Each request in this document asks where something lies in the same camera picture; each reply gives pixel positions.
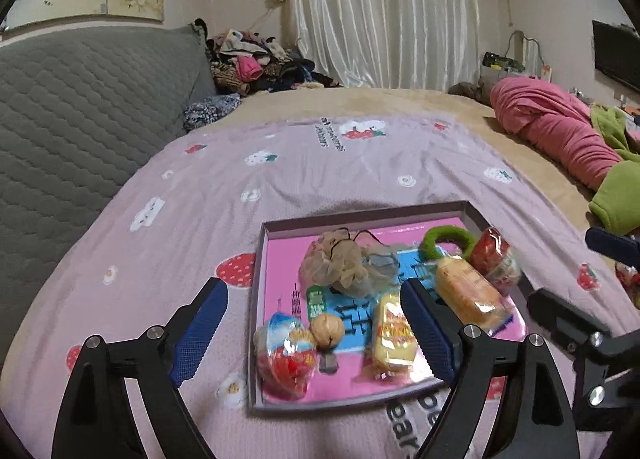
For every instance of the curved white tube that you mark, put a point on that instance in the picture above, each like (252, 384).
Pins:
(525, 39)

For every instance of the dark cloth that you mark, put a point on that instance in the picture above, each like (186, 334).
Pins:
(465, 89)

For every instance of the pile of clothes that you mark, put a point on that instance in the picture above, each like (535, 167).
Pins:
(245, 66)

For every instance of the green fleece blanket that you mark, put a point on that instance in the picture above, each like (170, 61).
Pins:
(615, 194)

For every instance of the grey shallow cardboard box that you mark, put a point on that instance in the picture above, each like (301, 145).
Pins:
(255, 299)

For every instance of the pink quilt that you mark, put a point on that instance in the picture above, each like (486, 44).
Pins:
(540, 114)

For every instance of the white curtain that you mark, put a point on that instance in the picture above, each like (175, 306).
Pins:
(390, 14)

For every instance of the black television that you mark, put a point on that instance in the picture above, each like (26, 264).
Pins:
(615, 54)

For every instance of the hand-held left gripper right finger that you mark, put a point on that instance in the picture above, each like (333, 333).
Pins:
(427, 334)

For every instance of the yellow snack packet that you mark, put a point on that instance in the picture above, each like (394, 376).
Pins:
(390, 334)

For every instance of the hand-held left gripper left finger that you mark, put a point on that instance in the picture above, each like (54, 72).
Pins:
(197, 334)

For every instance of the dark bag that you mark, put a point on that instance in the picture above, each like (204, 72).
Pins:
(502, 63)

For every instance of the grey quilted headboard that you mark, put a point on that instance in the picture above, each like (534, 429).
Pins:
(75, 114)

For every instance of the pink strawberry print blanket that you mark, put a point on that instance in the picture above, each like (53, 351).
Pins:
(175, 239)

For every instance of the blue patterned cloth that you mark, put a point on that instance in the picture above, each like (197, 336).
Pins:
(210, 111)

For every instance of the red toy egg packet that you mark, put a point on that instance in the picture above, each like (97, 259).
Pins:
(285, 364)
(492, 259)

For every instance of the beige mesh pouch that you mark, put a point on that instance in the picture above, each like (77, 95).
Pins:
(330, 264)

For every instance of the orange bread packet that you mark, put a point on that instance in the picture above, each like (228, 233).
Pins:
(465, 289)

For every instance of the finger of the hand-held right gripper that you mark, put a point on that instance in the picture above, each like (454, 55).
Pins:
(560, 316)
(612, 244)

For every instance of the small cloth doll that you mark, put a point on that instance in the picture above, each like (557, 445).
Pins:
(630, 279)

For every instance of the pink and blue book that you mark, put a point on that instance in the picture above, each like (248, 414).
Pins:
(285, 269)

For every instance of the walnut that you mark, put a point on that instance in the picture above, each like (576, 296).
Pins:
(327, 331)

